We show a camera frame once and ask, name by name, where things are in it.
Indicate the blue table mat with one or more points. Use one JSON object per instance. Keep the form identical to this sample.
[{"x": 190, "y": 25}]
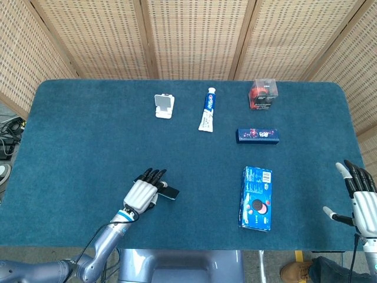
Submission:
[{"x": 88, "y": 141}]

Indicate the dark blue toothpaste box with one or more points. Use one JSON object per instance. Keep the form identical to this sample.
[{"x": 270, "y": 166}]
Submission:
[{"x": 257, "y": 136}]

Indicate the metal stand leg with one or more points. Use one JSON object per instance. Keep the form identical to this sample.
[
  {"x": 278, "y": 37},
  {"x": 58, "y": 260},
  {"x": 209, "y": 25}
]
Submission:
[{"x": 263, "y": 265}]

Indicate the woven bamboo folding screen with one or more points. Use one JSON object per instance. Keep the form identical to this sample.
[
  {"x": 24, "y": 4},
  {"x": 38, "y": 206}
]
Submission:
[{"x": 191, "y": 38}]

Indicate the white folding phone stand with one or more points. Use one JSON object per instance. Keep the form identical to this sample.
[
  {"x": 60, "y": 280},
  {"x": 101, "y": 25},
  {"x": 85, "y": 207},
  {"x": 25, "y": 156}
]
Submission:
[{"x": 163, "y": 106}]

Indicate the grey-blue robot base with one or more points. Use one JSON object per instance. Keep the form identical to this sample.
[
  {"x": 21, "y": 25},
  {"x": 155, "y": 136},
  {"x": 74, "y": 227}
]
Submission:
[{"x": 181, "y": 266}]

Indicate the grey white sneaker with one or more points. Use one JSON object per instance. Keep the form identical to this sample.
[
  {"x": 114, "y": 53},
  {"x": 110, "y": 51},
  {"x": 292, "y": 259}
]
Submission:
[{"x": 3, "y": 174}]

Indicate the blue Oreo cookie box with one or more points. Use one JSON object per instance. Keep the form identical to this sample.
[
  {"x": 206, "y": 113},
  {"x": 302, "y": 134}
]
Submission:
[{"x": 255, "y": 199}]

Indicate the clear box with red item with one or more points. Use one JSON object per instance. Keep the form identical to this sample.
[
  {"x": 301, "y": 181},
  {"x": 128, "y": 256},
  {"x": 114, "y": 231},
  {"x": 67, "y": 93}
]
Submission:
[{"x": 263, "y": 95}]

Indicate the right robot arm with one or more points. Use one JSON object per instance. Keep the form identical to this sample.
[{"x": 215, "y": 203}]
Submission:
[{"x": 370, "y": 259}]

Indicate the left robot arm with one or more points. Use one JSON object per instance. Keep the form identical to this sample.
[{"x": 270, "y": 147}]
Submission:
[{"x": 88, "y": 256}]

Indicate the tan work boot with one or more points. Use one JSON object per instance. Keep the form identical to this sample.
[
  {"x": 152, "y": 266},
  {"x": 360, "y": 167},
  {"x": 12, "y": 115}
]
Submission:
[{"x": 296, "y": 271}]

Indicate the blue white toothpaste tube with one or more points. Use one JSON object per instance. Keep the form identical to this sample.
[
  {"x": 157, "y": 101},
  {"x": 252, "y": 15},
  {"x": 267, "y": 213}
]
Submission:
[{"x": 207, "y": 110}]

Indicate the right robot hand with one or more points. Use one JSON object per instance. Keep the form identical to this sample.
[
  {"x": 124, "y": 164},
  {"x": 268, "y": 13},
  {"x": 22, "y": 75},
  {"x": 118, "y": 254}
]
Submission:
[{"x": 360, "y": 203}]

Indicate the dark jeans leg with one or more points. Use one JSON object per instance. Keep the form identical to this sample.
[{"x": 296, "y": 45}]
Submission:
[{"x": 335, "y": 271}]

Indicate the black smartphone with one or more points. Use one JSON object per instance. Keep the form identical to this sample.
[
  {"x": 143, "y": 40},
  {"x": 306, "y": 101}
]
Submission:
[{"x": 169, "y": 193}]

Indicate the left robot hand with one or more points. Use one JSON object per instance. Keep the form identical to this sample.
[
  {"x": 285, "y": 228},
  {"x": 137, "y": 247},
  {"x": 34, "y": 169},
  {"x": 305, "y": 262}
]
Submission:
[{"x": 144, "y": 193}]

